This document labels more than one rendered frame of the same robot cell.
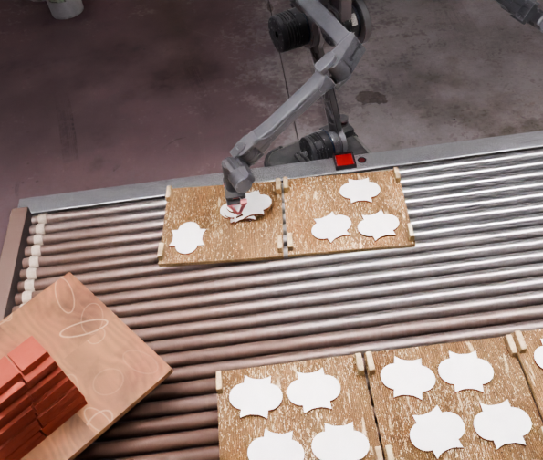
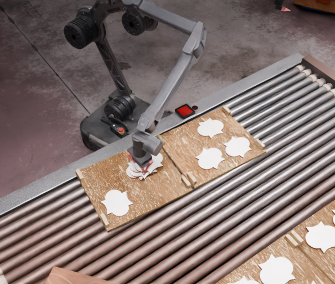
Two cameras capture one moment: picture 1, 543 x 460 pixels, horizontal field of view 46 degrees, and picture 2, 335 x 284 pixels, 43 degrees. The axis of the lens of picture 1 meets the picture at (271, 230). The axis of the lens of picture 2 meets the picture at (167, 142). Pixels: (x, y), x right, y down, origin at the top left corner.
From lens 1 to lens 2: 85 cm
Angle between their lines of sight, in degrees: 23
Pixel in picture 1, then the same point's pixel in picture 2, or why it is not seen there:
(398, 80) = (130, 51)
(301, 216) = (185, 158)
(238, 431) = not seen: outside the picture
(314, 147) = (119, 110)
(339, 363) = (277, 246)
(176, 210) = (93, 185)
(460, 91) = (172, 49)
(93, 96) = not seen: outside the picture
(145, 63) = not seen: outside the picture
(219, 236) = (138, 192)
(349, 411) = (304, 274)
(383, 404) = (320, 260)
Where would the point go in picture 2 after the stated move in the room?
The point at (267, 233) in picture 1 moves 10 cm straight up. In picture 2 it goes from (170, 177) to (171, 164)
